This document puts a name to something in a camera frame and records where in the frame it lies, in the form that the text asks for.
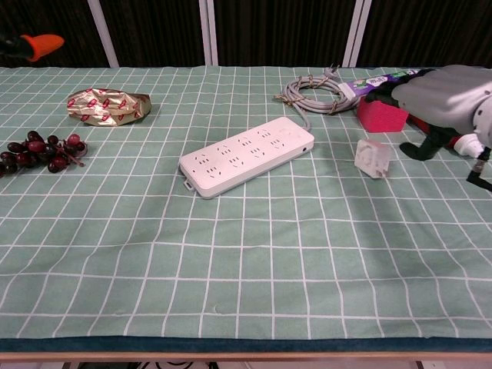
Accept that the dark red grape bunch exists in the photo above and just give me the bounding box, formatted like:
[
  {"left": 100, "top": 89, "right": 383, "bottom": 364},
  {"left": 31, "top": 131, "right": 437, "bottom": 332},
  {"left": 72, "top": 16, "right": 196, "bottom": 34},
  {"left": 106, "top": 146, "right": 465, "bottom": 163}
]
[{"left": 0, "top": 130, "right": 89, "bottom": 178}]

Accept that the white power strip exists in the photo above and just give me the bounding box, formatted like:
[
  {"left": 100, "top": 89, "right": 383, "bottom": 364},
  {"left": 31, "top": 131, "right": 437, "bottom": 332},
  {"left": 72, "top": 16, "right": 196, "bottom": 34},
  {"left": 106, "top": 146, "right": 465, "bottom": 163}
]
[{"left": 178, "top": 117, "right": 314, "bottom": 201}]

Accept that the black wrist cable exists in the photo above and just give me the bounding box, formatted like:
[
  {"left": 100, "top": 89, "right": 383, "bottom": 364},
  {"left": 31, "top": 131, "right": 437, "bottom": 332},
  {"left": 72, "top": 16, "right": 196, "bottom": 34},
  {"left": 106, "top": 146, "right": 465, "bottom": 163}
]
[{"left": 465, "top": 147, "right": 492, "bottom": 190}]

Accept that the white frame post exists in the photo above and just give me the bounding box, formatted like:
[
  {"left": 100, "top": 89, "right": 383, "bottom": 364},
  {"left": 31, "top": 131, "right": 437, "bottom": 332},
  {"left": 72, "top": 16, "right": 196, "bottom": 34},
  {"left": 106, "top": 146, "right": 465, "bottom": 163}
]
[
  {"left": 342, "top": 0, "right": 373, "bottom": 68},
  {"left": 198, "top": 0, "right": 220, "bottom": 66},
  {"left": 87, "top": 0, "right": 119, "bottom": 68}
]

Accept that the pink cube sponge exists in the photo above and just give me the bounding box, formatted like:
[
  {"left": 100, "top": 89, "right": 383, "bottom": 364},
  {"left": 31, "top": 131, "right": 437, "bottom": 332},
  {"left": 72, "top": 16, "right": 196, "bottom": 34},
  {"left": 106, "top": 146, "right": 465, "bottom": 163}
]
[{"left": 355, "top": 95, "right": 410, "bottom": 135}]

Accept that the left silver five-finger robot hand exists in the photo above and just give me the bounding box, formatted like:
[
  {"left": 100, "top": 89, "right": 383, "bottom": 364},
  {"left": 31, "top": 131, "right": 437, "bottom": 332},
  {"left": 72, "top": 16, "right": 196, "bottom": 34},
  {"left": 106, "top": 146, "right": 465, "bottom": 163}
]
[{"left": 0, "top": 33, "right": 65, "bottom": 63}]

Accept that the gray cable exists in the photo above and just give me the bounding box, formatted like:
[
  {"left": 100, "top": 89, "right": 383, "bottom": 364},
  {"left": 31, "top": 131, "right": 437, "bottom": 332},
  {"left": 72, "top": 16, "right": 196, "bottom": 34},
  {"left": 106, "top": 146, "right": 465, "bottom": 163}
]
[{"left": 273, "top": 64, "right": 361, "bottom": 130}]

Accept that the purple toothpaste tube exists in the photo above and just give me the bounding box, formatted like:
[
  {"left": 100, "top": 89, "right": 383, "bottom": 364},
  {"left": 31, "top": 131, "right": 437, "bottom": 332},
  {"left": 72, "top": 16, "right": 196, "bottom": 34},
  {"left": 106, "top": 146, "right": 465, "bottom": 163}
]
[{"left": 341, "top": 68, "right": 424, "bottom": 99}]

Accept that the gold crumpled snack wrapper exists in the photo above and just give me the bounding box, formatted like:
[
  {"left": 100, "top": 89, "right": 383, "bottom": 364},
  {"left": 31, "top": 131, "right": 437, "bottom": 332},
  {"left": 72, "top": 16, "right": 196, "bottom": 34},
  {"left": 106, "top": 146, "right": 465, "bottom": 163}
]
[{"left": 66, "top": 87, "right": 152, "bottom": 128}]

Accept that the dark teal under cloth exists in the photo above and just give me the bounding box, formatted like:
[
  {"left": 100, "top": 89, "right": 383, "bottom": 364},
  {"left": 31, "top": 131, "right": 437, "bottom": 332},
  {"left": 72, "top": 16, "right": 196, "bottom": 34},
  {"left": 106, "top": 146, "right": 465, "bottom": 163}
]
[{"left": 0, "top": 336, "right": 492, "bottom": 354}]

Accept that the green checked tablecloth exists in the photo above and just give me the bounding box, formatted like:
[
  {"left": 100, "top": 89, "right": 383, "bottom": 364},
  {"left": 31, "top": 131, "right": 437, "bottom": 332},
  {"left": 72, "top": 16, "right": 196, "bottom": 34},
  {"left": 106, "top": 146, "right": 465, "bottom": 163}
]
[{"left": 0, "top": 65, "right": 492, "bottom": 341}]

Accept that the red ketchup bottle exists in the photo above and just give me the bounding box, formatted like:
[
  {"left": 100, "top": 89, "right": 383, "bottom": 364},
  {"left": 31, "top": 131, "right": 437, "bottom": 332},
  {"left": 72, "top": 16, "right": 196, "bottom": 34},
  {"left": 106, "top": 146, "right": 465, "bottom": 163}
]
[{"left": 407, "top": 114, "right": 484, "bottom": 157}]

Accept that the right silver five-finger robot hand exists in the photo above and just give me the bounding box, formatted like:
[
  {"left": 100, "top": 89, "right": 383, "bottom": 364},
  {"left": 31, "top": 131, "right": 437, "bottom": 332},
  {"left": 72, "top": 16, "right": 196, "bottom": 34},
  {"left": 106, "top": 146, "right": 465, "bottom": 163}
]
[{"left": 364, "top": 64, "right": 492, "bottom": 162}]

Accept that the white plug adapter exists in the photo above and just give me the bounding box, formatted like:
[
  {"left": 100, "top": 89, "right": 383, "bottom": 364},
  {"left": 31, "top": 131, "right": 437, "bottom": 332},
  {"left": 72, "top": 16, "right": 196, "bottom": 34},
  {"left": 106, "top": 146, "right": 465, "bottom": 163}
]
[{"left": 354, "top": 138, "right": 391, "bottom": 180}]

